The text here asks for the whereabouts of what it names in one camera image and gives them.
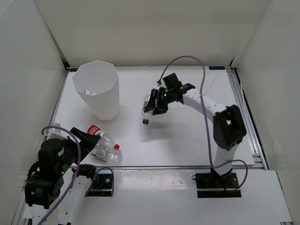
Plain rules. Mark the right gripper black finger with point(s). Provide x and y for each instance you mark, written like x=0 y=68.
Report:
x=160 y=109
x=150 y=101

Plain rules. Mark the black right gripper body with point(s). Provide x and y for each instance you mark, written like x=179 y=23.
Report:
x=167 y=96

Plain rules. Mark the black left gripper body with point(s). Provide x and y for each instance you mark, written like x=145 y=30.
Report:
x=71 y=149

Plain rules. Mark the black label plastic bottle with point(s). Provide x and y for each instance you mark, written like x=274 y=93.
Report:
x=146 y=116

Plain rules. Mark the clear unlabelled plastic bottle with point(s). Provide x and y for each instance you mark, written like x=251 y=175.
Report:
x=87 y=92

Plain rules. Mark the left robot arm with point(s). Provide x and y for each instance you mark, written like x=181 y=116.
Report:
x=57 y=183

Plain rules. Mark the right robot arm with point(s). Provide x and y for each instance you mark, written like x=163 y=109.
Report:
x=228 y=125

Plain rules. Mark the white octagonal bin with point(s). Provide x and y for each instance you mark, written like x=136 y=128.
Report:
x=101 y=78

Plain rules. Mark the red label plastic bottle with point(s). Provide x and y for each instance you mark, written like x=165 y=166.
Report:
x=105 y=138

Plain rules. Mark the white cap crushed bottle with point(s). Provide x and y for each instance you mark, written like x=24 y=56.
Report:
x=107 y=154

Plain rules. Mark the blue label sticker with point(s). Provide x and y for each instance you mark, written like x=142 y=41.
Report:
x=216 y=68

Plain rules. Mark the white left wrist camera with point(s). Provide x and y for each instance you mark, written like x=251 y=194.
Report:
x=51 y=133

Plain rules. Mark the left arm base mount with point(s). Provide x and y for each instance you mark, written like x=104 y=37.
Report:
x=102 y=184

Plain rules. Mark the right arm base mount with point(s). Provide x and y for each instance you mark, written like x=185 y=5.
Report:
x=208 y=187

